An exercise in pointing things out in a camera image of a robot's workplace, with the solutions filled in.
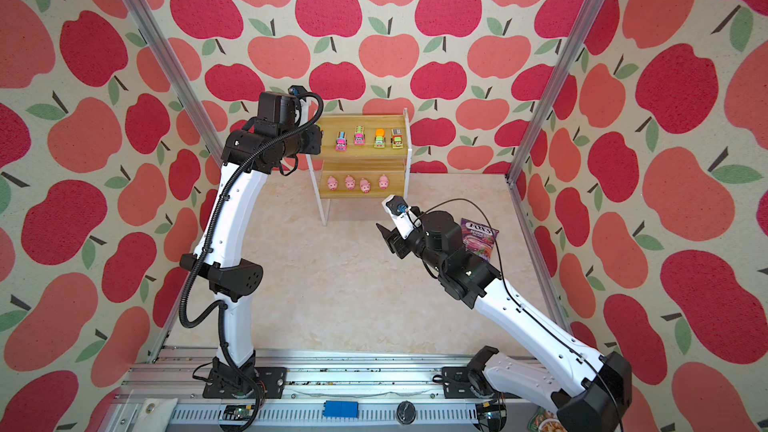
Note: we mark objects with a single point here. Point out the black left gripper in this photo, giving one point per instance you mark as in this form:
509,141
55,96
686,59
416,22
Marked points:
315,134

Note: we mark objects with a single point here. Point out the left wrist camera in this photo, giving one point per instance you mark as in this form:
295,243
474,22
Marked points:
277,114

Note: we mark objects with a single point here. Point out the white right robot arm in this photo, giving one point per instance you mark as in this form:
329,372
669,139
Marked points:
586,389

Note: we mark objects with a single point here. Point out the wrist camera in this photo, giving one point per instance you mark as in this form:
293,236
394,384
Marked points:
404,219
277,114

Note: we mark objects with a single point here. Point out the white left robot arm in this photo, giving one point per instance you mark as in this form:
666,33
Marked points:
249,157

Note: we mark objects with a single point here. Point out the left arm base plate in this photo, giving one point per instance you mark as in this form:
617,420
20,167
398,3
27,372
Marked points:
224,383

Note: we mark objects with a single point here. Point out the right aluminium frame post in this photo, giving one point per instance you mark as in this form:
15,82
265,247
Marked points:
572,49

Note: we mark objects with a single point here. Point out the pink green toy truck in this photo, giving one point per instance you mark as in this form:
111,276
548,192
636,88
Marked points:
359,137

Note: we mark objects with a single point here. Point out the orange green toy car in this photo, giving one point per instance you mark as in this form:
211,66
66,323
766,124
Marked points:
380,139

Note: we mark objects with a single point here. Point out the round metal knob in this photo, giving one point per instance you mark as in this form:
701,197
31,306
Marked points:
406,413

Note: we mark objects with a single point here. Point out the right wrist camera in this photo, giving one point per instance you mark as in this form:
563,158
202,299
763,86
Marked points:
404,219

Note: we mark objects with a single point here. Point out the blue block on rail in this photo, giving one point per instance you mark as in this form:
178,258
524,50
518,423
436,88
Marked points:
337,409

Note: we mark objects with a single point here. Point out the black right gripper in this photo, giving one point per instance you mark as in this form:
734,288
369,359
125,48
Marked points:
394,240

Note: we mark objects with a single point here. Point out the pink toy car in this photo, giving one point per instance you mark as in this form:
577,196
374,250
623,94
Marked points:
341,142

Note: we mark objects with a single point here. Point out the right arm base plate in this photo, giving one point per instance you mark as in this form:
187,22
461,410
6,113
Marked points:
463,383

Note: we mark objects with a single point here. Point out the purple candy bag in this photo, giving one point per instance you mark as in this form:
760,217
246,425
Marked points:
479,238

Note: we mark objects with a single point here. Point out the green snack packet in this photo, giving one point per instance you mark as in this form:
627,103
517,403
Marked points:
540,420

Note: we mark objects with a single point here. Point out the left aluminium frame post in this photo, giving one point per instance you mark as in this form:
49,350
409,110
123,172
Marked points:
171,66

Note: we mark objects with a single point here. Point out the aluminium front rail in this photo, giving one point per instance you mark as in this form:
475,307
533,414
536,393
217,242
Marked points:
378,382

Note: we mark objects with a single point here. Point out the wooden two-tier shelf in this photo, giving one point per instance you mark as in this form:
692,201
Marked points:
360,161

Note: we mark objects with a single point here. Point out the aluminium frame post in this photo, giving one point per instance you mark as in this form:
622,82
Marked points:
171,66
572,49

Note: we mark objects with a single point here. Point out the multicolour toy car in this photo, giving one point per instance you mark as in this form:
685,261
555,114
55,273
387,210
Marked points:
396,139

